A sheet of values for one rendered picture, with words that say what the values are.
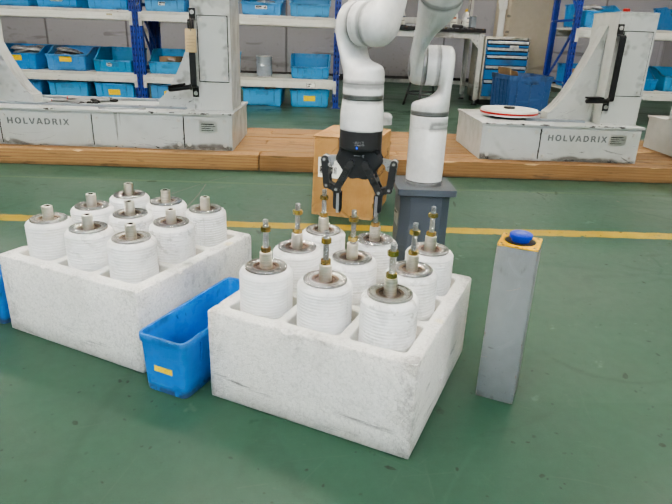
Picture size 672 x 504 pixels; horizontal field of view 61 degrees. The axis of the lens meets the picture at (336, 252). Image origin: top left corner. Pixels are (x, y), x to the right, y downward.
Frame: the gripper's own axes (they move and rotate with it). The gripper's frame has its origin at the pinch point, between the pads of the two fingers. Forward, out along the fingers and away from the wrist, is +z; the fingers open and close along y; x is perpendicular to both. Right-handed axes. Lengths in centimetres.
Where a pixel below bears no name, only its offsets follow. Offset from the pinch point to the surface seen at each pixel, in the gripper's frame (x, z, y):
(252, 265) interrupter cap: -9.9, 9.8, -16.8
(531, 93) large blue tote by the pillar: 447, 18, 78
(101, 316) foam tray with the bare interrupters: -10, 25, -49
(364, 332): -17.7, 15.8, 5.2
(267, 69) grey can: 436, 8, -164
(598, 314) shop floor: 42, 35, 57
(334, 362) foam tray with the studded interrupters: -20.7, 20.4, 1.0
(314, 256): 0.0, 10.8, -7.9
